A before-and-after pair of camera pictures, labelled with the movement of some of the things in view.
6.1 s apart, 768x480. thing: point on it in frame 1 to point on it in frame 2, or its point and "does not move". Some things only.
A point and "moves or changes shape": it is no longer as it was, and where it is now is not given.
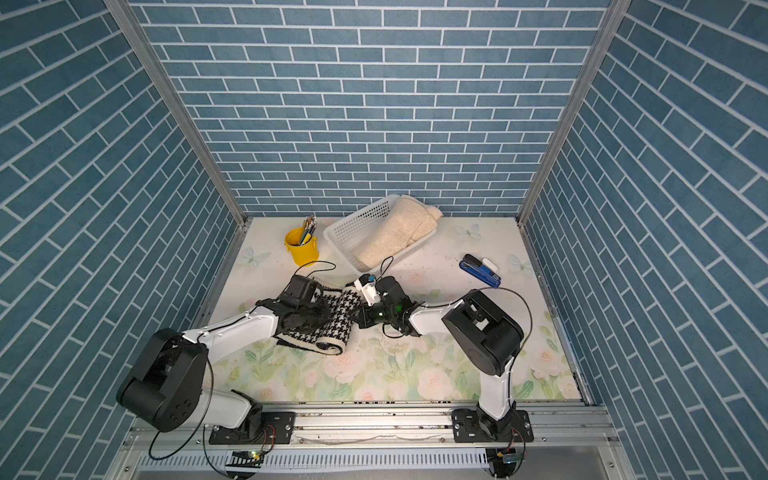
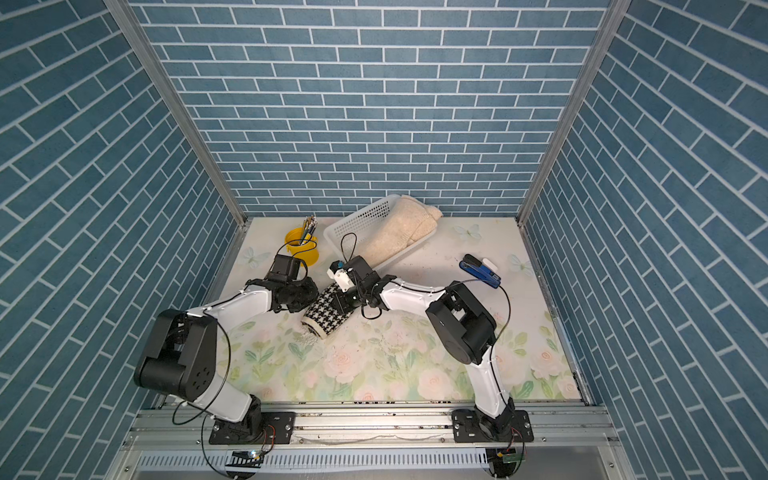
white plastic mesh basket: x=348 y=236 does not move
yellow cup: x=306 y=254 does not move
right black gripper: x=366 y=320 to x=344 y=306
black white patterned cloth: x=332 y=337 moves or changes shape
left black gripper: x=324 y=316 to x=313 y=293
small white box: x=490 y=265 does not move
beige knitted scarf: x=410 y=221 does not move
